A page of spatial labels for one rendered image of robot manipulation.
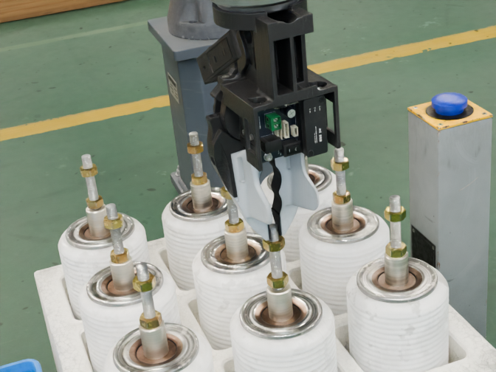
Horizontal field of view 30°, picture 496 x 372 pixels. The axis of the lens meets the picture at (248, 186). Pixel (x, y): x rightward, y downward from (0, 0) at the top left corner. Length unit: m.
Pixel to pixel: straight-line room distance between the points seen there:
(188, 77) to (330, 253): 0.57
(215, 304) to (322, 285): 0.12
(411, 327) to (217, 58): 0.30
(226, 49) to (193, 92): 0.71
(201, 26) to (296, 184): 0.68
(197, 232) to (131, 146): 0.84
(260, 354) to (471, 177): 0.38
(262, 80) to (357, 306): 0.27
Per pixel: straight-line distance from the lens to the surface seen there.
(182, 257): 1.03
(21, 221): 1.63
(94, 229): 1.01
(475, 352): 0.92
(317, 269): 0.96
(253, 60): 0.70
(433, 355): 0.90
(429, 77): 2.04
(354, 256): 0.94
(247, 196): 0.76
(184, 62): 1.43
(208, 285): 0.92
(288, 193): 0.79
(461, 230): 1.12
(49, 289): 1.08
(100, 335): 0.91
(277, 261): 0.81
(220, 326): 0.94
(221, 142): 0.74
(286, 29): 0.66
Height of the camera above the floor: 0.74
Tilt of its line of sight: 27 degrees down
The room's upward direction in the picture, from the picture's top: 6 degrees counter-clockwise
